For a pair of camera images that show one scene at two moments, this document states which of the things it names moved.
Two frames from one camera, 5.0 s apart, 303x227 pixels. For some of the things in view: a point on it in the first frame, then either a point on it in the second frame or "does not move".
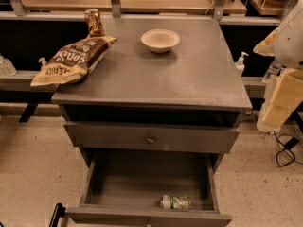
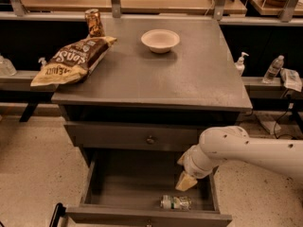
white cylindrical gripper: x=290 y=44 to x=191 y=163
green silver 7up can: x=175 y=202 does not move
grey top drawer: x=201 y=139 does not move
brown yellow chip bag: x=74 y=62 does not move
